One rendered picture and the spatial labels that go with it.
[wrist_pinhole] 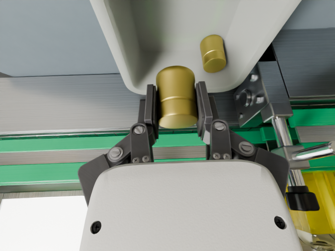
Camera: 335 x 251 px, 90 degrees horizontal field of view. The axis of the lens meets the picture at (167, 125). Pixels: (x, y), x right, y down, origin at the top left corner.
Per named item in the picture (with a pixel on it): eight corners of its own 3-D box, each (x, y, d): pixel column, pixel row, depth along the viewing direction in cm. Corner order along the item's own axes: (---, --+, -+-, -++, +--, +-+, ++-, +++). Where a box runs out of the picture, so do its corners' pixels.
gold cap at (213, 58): (225, 45, 27) (230, 67, 26) (205, 55, 29) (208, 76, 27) (218, 30, 24) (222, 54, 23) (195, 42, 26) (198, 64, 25)
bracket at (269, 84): (230, 94, 33) (236, 128, 31) (252, 61, 24) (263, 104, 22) (248, 94, 33) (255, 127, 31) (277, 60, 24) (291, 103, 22)
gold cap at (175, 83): (153, 66, 14) (153, 115, 12) (196, 63, 14) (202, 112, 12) (157, 89, 17) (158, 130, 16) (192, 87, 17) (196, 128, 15)
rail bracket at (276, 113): (233, 131, 32) (246, 201, 28) (294, 78, 17) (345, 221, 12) (248, 130, 32) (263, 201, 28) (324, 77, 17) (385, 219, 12)
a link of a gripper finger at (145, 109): (116, 174, 13) (127, 108, 17) (158, 173, 13) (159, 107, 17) (100, 157, 10) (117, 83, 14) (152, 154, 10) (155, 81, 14)
